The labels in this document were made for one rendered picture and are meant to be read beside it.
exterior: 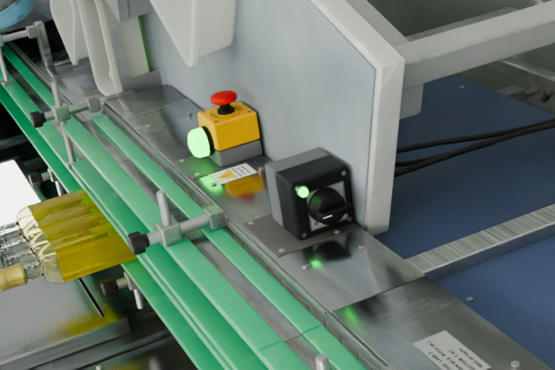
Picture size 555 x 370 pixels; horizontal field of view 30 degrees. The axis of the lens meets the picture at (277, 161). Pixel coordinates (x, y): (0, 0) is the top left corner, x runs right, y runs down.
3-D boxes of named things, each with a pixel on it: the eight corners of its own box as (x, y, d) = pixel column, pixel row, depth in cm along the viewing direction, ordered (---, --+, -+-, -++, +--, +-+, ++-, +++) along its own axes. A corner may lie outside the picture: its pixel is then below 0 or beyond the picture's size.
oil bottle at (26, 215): (131, 201, 191) (17, 237, 184) (125, 173, 189) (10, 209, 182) (140, 212, 186) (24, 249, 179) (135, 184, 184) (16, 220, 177)
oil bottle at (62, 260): (161, 234, 176) (39, 275, 169) (155, 206, 174) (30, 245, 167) (172, 248, 171) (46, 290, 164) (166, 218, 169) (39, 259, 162)
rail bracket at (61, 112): (107, 153, 196) (43, 173, 192) (88, 69, 189) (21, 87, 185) (112, 158, 193) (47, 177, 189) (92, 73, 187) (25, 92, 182)
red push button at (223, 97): (209, 114, 155) (205, 92, 153) (234, 106, 156) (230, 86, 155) (219, 121, 151) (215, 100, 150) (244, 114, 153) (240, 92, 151)
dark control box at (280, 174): (329, 200, 137) (272, 220, 134) (321, 144, 134) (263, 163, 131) (359, 222, 130) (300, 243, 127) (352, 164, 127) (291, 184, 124)
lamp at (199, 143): (206, 149, 157) (187, 154, 156) (200, 121, 155) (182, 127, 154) (216, 158, 153) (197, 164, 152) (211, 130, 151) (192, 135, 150)
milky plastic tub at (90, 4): (135, 77, 213) (95, 87, 210) (113, -30, 205) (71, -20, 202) (163, 98, 198) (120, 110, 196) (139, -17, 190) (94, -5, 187)
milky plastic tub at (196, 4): (244, 60, 155) (191, 75, 152) (187, -33, 167) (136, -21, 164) (253, -28, 142) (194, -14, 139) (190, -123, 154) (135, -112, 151)
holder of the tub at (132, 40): (143, 100, 215) (107, 111, 213) (116, -30, 205) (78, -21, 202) (170, 122, 201) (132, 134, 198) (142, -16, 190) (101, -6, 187)
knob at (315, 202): (342, 215, 129) (355, 225, 126) (310, 225, 127) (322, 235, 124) (338, 182, 127) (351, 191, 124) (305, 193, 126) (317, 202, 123)
